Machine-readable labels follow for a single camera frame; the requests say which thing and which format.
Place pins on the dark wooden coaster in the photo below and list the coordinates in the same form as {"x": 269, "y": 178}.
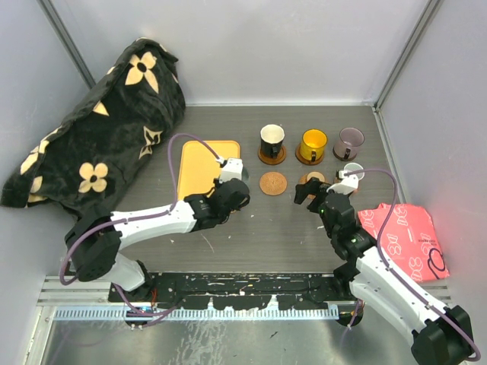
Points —
{"x": 345, "y": 155}

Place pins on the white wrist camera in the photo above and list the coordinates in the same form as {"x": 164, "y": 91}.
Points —
{"x": 231, "y": 168}
{"x": 347, "y": 184}

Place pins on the small red cup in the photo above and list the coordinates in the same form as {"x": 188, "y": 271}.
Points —
{"x": 316, "y": 175}

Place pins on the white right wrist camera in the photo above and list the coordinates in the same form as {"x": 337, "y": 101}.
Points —
{"x": 347, "y": 184}

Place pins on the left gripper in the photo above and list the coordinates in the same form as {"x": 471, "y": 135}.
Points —
{"x": 218, "y": 186}

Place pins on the pink patterned package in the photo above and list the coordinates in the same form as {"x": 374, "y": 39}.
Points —
{"x": 409, "y": 239}

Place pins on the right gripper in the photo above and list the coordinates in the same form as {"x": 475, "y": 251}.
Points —
{"x": 312, "y": 187}

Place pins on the yellow mug black handle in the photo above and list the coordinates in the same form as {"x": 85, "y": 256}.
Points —
{"x": 314, "y": 138}

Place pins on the yellow serving tray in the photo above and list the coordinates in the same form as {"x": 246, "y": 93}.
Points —
{"x": 198, "y": 165}

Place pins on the black mug cream interior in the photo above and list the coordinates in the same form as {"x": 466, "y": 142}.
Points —
{"x": 271, "y": 138}

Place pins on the woven rattan coaster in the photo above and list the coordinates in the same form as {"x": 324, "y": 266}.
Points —
{"x": 304, "y": 178}
{"x": 273, "y": 183}

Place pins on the white slotted cable duct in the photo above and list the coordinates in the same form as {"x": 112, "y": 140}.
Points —
{"x": 107, "y": 313}

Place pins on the purple mug black handle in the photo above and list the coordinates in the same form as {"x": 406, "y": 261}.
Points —
{"x": 350, "y": 138}

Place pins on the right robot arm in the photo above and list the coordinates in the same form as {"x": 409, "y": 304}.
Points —
{"x": 436, "y": 333}

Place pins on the black floral plush blanket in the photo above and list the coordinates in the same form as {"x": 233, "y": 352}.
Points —
{"x": 96, "y": 152}

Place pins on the pink mug white interior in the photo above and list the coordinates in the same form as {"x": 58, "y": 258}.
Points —
{"x": 353, "y": 167}

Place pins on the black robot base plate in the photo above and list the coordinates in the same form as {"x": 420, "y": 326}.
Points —
{"x": 241, "y": 291}

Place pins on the brown wooden saucer coaster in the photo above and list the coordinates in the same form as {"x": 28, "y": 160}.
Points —
{"x": 308, "y": 155}
{"x": 273, "y": 161}

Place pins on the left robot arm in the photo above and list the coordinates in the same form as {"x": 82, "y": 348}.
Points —
{"x": 95, "y": 242}

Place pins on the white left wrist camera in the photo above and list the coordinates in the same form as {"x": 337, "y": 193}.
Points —
{"x": 231, "y": 168}

